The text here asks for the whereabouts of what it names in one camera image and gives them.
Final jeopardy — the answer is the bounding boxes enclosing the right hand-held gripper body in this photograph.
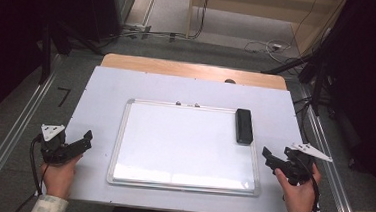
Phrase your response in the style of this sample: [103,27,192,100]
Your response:
[279,141,335,189]

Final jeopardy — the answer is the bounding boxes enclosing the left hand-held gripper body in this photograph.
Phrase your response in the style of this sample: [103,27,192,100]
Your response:
[34,123,77,167]

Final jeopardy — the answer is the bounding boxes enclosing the black whiteboard eraser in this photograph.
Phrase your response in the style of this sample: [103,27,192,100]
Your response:
[232,107,256,146]

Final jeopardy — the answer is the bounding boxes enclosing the person's right hand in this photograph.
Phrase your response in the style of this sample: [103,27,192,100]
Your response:
[271,160,324,212]

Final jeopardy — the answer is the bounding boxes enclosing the person's left hand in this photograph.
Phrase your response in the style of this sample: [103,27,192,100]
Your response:
[37,151,84,202]

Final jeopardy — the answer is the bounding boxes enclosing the large white table cover sheet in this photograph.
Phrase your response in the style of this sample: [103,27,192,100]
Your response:
[37,62,334,212]

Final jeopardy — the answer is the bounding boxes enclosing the black metal stand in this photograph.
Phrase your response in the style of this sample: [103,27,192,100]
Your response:
[36,19,108,90]
[258,24,343,118]

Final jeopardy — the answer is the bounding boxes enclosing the wooden table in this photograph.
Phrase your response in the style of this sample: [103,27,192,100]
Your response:
[100,52,290,92]

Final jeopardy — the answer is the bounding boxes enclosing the grey power strip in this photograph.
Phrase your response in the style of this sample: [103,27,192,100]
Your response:
[122,21,153,34]

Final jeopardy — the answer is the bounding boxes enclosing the black cabinet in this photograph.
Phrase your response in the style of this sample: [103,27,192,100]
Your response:
[39,0,136,45]

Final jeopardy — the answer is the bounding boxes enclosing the light wooden shelf unit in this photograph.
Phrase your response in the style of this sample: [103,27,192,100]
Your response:
[184,0,348,60]

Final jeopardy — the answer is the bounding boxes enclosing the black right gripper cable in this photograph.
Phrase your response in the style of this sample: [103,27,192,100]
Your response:
[287,152,325,212]

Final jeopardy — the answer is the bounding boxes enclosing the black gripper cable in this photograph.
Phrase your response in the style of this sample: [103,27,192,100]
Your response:
[287,152,325,212]
[12,134,48,212]

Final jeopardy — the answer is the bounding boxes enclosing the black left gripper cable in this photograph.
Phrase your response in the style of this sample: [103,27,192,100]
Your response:
[12,134,48,212]

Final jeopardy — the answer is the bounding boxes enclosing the aluminium floor rail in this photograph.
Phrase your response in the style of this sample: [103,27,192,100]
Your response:
[0,50,64,212]
[289,83,374,212]

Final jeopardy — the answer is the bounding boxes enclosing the white whiteboard with metal frame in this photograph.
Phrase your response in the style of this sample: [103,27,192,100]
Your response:
[105,97,266,197]

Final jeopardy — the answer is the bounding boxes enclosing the white coiled cable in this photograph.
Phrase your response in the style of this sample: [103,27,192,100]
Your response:
[242,37,294,65]

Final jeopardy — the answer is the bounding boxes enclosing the black floor cables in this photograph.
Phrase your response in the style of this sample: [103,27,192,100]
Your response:
[96,0,212,58]

